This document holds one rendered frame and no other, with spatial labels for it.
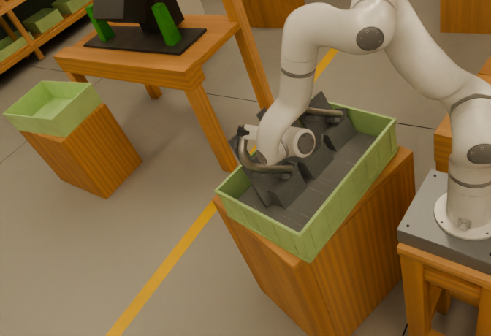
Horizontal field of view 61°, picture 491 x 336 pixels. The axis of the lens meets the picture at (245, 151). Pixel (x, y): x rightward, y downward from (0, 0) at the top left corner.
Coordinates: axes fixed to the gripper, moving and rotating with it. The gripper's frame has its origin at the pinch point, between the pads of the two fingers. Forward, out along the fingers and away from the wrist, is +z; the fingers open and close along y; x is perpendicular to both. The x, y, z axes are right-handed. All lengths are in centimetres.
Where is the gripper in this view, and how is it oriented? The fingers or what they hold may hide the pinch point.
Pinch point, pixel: (245, 132)
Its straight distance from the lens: 145.0
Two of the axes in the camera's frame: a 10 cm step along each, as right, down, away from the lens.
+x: -1.7, 9.8, 0.5
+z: -5.3, -1.4, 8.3
